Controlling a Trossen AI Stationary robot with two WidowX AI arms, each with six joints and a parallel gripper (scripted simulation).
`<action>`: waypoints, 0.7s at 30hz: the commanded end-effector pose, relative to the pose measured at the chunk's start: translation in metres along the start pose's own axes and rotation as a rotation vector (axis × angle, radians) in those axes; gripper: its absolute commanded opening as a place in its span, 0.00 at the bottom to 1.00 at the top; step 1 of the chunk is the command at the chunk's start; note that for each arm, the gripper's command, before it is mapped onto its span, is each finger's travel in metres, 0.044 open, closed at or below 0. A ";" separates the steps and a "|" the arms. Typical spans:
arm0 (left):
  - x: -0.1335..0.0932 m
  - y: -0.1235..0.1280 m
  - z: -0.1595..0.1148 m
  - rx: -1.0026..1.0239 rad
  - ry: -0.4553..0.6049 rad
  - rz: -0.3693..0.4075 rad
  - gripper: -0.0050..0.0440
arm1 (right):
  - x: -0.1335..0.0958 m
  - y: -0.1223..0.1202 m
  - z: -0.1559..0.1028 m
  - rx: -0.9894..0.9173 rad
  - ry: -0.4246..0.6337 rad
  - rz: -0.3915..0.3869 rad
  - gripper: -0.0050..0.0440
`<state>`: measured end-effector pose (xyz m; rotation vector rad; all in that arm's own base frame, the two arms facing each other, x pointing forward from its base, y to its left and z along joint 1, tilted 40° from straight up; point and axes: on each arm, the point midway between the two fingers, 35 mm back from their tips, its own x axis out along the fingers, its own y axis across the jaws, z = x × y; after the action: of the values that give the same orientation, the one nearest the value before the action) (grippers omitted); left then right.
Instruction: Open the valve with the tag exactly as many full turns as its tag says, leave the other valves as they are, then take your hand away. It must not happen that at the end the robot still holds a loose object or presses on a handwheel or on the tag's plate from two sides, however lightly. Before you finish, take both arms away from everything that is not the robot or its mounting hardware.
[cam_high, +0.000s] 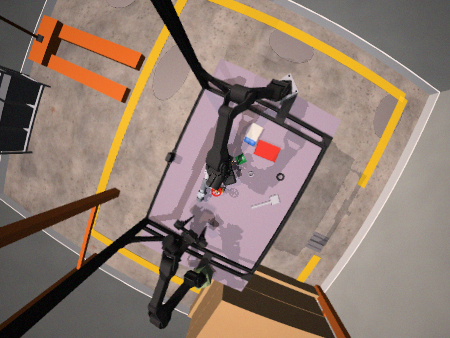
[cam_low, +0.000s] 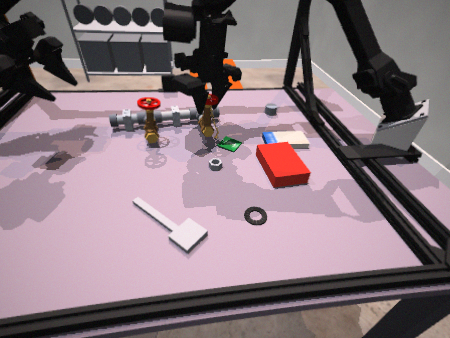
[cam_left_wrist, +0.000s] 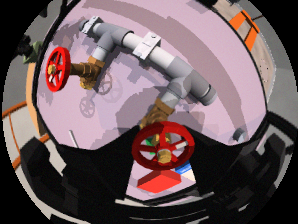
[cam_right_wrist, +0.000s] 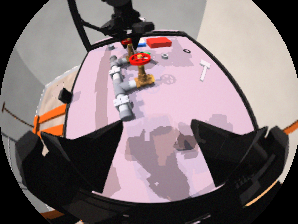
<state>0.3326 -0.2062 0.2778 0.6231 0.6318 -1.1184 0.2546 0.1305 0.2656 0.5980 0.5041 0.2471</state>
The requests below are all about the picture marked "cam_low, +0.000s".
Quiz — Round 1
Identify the black rubber washer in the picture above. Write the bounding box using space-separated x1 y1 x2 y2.
244 207 267 225

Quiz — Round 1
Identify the grey pipe with red valve handwheels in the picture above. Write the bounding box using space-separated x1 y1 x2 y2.
109 94 220 143

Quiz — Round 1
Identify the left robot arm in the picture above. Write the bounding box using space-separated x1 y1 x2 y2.
163 0 423 123

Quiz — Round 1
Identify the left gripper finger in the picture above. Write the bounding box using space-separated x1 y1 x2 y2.
192 90 209 115
211 81 233 109

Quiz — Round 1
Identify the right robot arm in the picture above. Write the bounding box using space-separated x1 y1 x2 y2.
0 0 46 54

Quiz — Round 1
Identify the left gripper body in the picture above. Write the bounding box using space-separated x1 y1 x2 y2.
172 45 242 96

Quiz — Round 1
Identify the red rectangular block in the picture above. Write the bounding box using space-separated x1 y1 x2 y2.
256 142 311 188

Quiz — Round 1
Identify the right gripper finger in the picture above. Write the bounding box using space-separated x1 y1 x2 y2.
2 65 56 102
43 48 78 86

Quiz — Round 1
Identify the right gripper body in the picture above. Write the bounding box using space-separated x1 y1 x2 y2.
0 36 63 88

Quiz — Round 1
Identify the grey hex nut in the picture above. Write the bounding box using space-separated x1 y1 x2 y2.
209 158 222 171

